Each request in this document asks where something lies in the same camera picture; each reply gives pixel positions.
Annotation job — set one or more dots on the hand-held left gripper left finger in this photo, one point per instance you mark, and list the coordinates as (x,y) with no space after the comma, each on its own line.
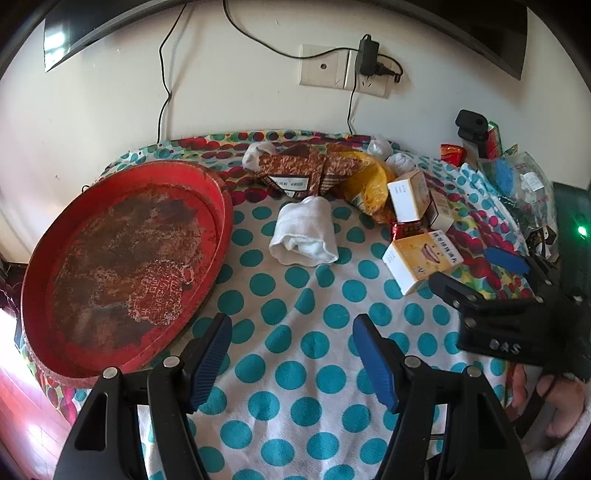
(212,355)

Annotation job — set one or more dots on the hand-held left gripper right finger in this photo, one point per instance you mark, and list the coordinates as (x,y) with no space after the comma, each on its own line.
(374,364)

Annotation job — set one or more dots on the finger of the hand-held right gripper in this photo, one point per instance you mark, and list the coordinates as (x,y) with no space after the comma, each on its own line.
(455,291)
(505,261)

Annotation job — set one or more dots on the yellow medicine box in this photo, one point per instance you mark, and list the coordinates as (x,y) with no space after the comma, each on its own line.
(420,263)

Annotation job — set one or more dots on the small white yellow box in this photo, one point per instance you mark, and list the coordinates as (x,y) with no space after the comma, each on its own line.
(441,217)

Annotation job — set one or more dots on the red candy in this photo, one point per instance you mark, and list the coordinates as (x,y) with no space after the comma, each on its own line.
(406,229)

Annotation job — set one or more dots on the tall white yellow box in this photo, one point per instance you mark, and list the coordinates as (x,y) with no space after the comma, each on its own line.
(406,196)

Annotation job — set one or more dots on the red round tray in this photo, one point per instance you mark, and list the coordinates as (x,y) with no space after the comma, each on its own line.
(120,263)

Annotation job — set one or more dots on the yellow snack packet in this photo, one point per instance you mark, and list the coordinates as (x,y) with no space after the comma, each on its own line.
(367,184)

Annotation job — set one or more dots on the large white towel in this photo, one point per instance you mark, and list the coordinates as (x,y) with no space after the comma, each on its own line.
(304,230)

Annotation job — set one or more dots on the white sock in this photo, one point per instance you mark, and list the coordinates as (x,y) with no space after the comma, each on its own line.
(258,157)

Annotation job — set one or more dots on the brown crinkled snack packet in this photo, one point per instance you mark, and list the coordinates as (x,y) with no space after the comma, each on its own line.
(291,166)

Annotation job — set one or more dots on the person's right hand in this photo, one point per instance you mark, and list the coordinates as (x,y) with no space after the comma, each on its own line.
(563,406)

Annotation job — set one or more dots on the clear plastic bag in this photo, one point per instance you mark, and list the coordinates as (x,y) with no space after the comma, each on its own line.
(508,177)

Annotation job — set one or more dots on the polka dot cloth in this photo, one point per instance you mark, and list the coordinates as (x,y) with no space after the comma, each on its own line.
(300,300)

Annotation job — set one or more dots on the red snack packet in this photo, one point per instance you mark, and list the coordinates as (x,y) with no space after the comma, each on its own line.
(451,153)

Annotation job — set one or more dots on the dark red wooden furniture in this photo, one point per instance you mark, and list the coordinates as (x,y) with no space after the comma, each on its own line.
(7,286)

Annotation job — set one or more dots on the black power adapter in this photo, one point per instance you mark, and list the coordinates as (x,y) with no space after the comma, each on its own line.
(369,55)

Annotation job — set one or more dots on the black camera on stand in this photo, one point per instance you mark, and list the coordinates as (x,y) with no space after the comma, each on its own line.
(471,121)

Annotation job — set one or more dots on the black wall television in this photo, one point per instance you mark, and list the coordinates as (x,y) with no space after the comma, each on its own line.
(498,41)

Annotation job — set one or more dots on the white wall socket plate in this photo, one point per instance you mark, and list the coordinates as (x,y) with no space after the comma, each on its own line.
(323,64)

